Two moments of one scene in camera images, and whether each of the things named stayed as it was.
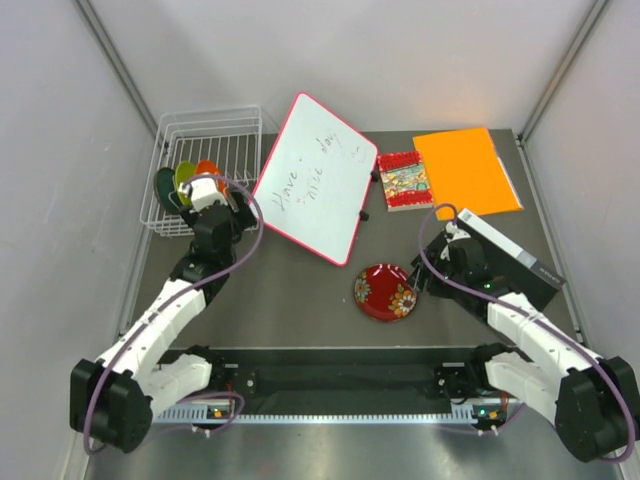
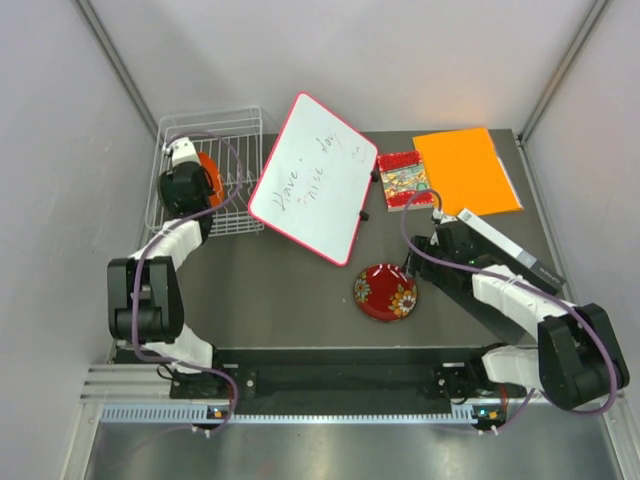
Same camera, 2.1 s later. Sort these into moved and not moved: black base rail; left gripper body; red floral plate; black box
Moved: left gripper body
Not moved: black box; black base rail; red floral plate
